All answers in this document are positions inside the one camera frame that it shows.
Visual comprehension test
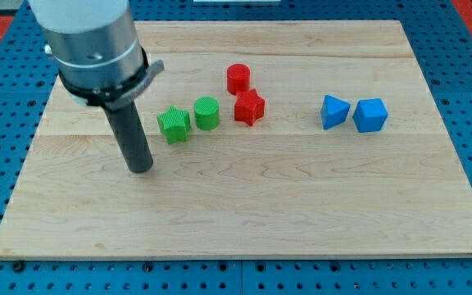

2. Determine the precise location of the black clamp ring with tab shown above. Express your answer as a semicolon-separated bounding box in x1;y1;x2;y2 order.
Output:
58;49;165;111

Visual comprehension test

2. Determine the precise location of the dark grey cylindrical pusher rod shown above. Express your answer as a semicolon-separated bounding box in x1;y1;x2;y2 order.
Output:
104;102;153;174

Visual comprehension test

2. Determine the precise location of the red cylinder block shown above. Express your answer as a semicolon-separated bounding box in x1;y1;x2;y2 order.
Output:
226;64;251;94

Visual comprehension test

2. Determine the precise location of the red star block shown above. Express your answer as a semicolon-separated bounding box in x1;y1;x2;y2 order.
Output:
234;89;266;126

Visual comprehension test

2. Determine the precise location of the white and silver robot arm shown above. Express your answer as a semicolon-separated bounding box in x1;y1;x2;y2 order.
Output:
29;0;164;173

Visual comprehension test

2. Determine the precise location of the green star block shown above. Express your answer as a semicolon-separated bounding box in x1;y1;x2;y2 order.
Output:
157;106;191;144

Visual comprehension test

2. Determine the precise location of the green cylinder block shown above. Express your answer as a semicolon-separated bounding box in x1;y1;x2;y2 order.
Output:
193;97;220;130

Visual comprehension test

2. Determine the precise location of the light wooden board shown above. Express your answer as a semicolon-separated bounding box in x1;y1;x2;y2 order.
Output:
0;20;472;261

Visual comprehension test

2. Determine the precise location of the blue triangular prism block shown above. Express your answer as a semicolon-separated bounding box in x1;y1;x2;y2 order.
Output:
320;95;351;129

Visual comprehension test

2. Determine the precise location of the blue cube block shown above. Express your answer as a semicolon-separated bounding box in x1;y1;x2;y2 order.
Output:
352;98;388;133

